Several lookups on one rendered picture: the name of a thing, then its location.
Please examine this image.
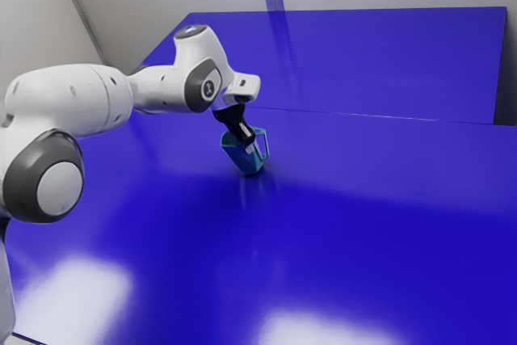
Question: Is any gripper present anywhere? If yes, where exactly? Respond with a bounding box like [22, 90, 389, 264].
[211, 103, 257, 155]

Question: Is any teal faceted mug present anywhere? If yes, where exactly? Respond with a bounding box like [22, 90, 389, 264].
[220, 127, 270, 177]

